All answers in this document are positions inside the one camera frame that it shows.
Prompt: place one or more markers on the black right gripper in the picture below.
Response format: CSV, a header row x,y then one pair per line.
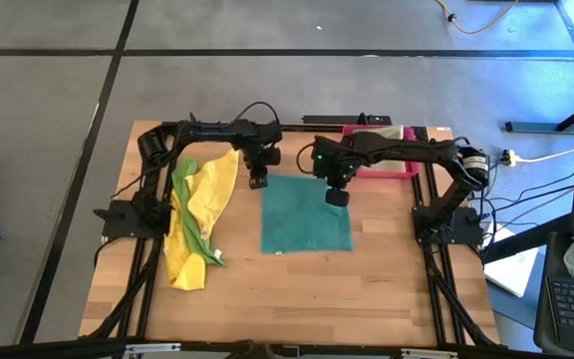
x,y
339,180

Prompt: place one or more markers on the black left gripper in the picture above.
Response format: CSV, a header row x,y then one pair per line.
x,y
255,159

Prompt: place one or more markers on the yellow microfiber towel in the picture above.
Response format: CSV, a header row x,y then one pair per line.
x,y
212,189
185,271

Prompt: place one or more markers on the teal microfiber towel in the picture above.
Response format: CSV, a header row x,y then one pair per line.
x,y
302,219

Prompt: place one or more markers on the pale green microfiber towel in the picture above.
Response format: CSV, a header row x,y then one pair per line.
x,y
391,132

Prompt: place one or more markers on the bright green microfiber towel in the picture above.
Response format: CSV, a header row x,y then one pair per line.
x,y
183,172

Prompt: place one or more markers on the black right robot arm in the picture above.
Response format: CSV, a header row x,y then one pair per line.
x,y
406,149

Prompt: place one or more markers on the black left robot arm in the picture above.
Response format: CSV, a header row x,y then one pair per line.
x,y
207,132

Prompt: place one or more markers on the pink plastic bin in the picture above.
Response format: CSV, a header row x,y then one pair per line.
x,y
391,175

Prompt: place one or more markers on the white power strip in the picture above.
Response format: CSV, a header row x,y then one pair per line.
x,y
510,158

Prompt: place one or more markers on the white flat box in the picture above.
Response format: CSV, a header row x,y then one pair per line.
x,y
511,271

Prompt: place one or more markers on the grey-blue desk foot bar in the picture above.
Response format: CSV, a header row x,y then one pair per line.
x,y
541,127

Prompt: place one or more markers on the black rig beam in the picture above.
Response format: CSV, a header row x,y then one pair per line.
x,y
43,349

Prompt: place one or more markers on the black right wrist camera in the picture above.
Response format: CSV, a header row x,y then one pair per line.
x,y
337,198

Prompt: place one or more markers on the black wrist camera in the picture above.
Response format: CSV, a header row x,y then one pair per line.
x,y
337,198
273,156

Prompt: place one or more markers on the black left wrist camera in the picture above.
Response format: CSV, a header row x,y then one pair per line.
x,y
273,156

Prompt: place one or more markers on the black aluminium table frame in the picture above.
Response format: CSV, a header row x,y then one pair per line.
x,y
317,127

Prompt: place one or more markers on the small black camera box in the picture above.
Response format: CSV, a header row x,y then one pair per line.
x,y
291,351

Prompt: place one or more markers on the silver metal bracket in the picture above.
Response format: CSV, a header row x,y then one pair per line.
x,y
429,354
152,348

